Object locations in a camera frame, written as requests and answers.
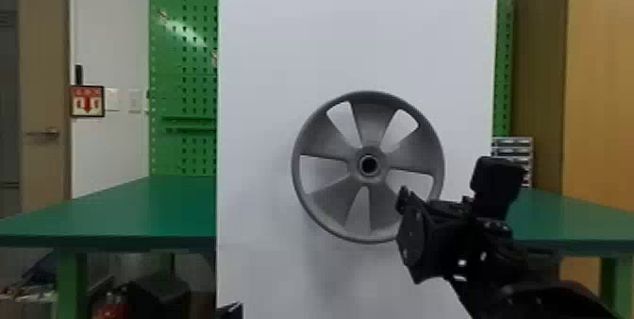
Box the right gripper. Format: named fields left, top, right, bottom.
left=394, top=185, right=516, bottom=285

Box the grey wheel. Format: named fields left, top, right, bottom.
left=290, top=90, right=446, bottom=244

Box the white panel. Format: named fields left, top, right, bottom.
left=216, top=0, right=499, bottom=319

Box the white drawer cabinet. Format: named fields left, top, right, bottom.
left=491, top=135, right=535, bottom=190

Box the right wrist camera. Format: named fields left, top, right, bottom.
left=468, top=155, right=526, bottom=222

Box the white wall switch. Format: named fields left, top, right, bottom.
left=127, top=88, right=143, bottom=114
left=104, top=87, right=121, bottom=113

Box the red wall sign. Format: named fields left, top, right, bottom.
left=69, top=84, right=107, bottom=118

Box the metal door handle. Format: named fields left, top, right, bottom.
left=26, top=126, right=62, bottom=141

